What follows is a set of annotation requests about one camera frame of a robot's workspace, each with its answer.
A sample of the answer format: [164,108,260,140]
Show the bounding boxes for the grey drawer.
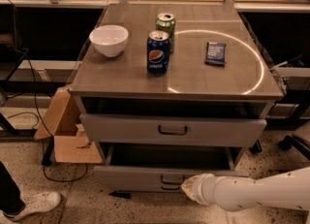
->
[94,143,248,193]
[80,113,266,147]
[161,184,181,192]

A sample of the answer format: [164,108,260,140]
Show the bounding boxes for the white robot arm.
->
[181,167,310,211]

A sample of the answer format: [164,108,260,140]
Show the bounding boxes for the grey bottom drawer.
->
[161,184,181,192]

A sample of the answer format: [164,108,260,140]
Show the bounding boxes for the grey drawer cabinet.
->
[69,2,284,200]

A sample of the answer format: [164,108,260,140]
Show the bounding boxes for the grey top drawer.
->
[80,113,266,147]

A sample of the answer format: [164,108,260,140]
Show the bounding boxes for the black office chair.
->
[278,121,310,160]

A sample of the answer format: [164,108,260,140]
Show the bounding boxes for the cardboard box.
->
[34,85,103,166]

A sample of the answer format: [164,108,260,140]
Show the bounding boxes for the blue Pepsi can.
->
[146,30,171,76]

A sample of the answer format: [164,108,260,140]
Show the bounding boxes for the dark blue snack bar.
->
[204,42,226,66]

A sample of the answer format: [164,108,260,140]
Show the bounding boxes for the white sneaker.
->
[1,192,62,222]

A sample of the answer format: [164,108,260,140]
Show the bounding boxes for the white ceramic bowl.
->
[89,25,129,57]

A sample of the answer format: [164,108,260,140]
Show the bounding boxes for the green soda can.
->
[156,13,176,51]

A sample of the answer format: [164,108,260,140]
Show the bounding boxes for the dark trouser leg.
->
[0,162,25,215]

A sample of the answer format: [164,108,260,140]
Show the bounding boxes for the black floor cable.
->
[0,0,89,183]

